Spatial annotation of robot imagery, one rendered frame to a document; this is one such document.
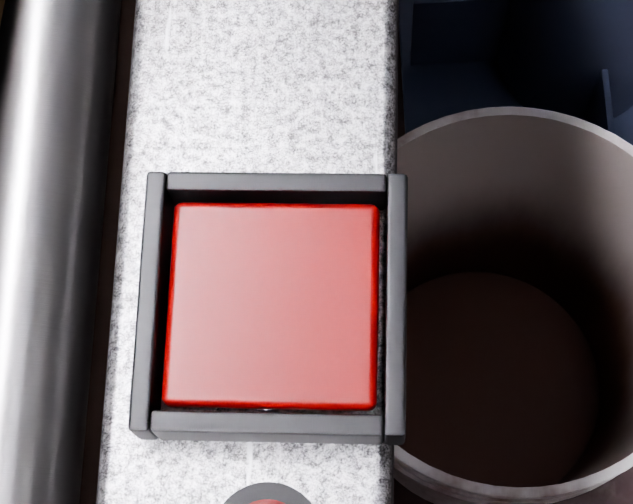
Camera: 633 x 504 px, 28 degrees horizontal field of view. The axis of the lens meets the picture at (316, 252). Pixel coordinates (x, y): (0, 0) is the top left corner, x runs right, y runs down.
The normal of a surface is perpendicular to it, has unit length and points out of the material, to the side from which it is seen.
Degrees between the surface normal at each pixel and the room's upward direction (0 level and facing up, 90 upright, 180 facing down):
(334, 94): 0
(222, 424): 0
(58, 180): 31
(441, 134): 87
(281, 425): 0
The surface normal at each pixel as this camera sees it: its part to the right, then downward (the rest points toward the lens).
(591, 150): -0.51, 0.81
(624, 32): 0.11, 0.95
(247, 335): -0.05, -0.29
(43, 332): 0.48, -0.25
